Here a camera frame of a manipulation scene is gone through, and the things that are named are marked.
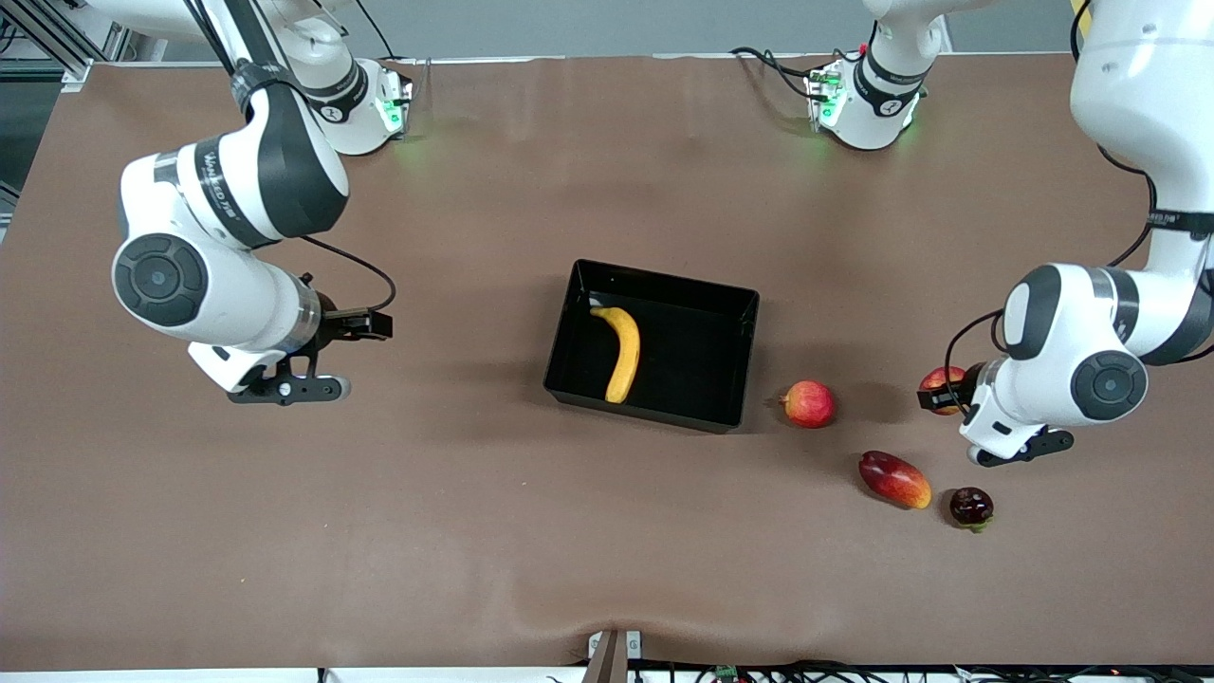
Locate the metal stand bracket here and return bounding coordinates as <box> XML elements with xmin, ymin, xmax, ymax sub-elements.
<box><xmin>583</xmin><ymin>629</ymin><xmax>643</xmax><ymax>683</ymax></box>

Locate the dark purple mangosteen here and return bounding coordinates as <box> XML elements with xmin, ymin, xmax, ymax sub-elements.
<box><xmin>949</xmin><ymin>487</ymin><xmax>995</xmax><ymax>533</ymax></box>

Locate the black base cable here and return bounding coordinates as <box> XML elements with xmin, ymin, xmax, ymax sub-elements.
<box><xmin>728</xmin><ymin>45</ymin><xmax>819</xmax><ymax>102</ymax></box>

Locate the red apple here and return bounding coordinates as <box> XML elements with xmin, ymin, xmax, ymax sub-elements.
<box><xmin>918</xmin><ymin>365</ymin><xmax>970</xmax><ymax>416</ymax></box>

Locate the aluminium frame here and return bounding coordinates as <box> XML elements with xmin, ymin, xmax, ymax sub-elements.
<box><xmin>0</xmin><ymin>0</ymin><xmax>143</xmax><ymax>91</ymax></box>

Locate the red yellow mango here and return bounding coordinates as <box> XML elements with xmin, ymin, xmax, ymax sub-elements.
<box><xmin>858</xmin><ymin>451</ymin><xmax>932</xmax><ymax>510</ymax></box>

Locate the yellow banana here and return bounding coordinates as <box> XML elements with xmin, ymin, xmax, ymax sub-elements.
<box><xmin>590</xmin><ymin>305</ymin><xmax>641</xmax><ymax>404</ymax></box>

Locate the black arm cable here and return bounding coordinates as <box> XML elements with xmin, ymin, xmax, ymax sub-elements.
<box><xmin>945</xmin><ymin>142</ymin><xmax>1160</xmax><ymax>416</ymax></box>
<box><xmin>185</xmin><ymin>0</ymin><xmax>397</xmax><ymax>314</ymax></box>

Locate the black plastic bin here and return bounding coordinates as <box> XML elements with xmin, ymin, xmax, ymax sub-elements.
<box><xmin>543</xmin><ymin>259</ymin><xmax>761</xmax><ymax>434</ymax></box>

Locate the brown table mat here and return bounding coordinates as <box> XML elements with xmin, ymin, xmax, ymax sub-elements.
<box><xmin>0</xmin><ymin>52</ymin><xmax>1214</xmax><ymax>671</ymax></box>

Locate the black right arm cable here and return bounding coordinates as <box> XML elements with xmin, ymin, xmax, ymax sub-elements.
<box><xmin>185</xmin><ymin>0</ymin><xmax>397</xmax><ymax>314</ymax></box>

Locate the red pomegranate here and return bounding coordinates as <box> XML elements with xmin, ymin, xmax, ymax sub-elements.
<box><xmin>780</xmin><ymin>379</ymin><xmax>837</xmax><ymax>430</ymax></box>

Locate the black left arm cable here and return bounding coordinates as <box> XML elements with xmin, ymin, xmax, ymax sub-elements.
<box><xmin>945</xmin><ymin>142</ymin><xmax>1160</xmax><ymax>416</ymax></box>

